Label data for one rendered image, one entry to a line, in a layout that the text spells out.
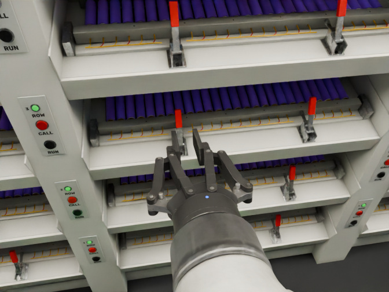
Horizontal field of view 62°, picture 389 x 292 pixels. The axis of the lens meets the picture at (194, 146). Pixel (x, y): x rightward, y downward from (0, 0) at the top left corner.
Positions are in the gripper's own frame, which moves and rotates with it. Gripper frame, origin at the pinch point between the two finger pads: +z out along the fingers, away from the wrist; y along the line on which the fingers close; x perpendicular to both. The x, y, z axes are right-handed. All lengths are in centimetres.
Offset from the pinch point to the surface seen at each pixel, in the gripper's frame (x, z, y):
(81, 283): -57, 25, -31
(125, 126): -2.4, 15.3, -10.4
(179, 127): -1.7, 10.9, -0.2
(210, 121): -3.3, 15.6, 6.8
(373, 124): -6.5, 12.9, 42.1
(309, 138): -7.2, 10.9, 26.7
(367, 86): 0.6, 17.4, 42.1
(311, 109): -0.6, 11.1, 26.2
